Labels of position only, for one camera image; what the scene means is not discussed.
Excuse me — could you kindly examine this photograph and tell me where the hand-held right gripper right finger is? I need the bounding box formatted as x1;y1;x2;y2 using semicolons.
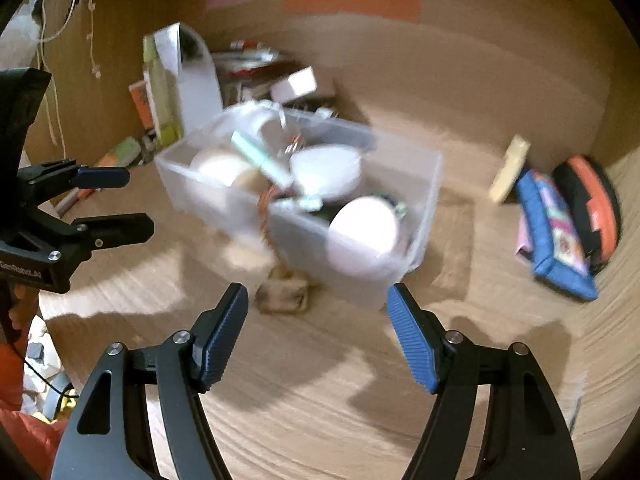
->
386;282;583;480

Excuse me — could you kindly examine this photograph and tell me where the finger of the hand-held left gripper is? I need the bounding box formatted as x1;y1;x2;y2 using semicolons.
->
17;159;132;197
72;212;155;251

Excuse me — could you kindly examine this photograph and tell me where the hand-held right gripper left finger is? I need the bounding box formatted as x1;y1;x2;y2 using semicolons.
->
50;282;250;480

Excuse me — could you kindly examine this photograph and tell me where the small tan block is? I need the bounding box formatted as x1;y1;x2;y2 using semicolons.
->
256;270;311;315

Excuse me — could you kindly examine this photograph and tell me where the pale pink round compact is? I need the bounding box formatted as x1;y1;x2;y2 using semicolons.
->
327;196;402;277

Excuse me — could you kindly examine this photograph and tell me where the cream round jar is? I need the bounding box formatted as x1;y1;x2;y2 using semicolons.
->
190;147;262;197

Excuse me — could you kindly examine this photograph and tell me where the clear plastic storage bin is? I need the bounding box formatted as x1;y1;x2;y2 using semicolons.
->
154;102;445;311

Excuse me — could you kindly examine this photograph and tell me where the gold braided cord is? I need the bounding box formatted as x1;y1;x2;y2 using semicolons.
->
257;135;302;257

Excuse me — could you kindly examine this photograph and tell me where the mint green tube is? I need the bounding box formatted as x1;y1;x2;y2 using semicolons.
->
230;131;293;187

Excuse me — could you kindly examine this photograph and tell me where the clear round container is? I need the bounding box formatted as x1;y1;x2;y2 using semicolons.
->
290;145;362;197

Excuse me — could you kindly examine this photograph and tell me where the wooden desktop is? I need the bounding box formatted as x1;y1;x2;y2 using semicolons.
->
37;75;622;480

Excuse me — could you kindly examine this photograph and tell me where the green and orange tube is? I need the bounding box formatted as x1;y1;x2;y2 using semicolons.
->
95;136;144;169

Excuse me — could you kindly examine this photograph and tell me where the yellow-green bottle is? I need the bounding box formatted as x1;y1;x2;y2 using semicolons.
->
142;35;184;147

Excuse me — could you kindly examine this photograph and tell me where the standing white paper sheet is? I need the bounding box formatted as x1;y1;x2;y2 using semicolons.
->
152;22;224;132

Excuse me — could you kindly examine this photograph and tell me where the pink flat pouch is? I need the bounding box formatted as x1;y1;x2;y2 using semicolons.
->
515;210;537;257

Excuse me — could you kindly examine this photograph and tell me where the blue snack packet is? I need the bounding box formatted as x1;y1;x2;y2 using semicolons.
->
515;169;600;302

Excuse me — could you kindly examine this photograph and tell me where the white bowl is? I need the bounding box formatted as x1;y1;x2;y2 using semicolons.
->
244;105;287;153

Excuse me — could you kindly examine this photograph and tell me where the stack of books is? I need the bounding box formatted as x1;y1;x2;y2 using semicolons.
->
212;40;297;102

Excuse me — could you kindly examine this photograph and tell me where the orange clothing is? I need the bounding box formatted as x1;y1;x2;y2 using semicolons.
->
0;345;68;480

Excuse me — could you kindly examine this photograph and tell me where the cream tube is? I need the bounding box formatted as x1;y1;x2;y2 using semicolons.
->
489;135;531;205

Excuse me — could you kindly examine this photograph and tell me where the small white box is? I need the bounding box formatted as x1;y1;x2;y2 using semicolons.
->
270;66;317;104

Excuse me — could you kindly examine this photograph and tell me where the black and orange round case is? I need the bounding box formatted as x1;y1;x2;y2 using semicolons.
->
552;155;622;276

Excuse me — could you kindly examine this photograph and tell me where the orange sticky note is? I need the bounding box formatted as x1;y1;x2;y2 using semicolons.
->
282;0;422;24

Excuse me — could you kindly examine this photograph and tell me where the white string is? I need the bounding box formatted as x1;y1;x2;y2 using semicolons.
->
30;0;88;161

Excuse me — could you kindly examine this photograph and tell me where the black cable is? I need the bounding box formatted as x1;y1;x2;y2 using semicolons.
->
15;355;78;397

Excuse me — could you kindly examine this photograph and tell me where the beige knotted cord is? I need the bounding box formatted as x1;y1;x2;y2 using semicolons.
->
85;0;102;79

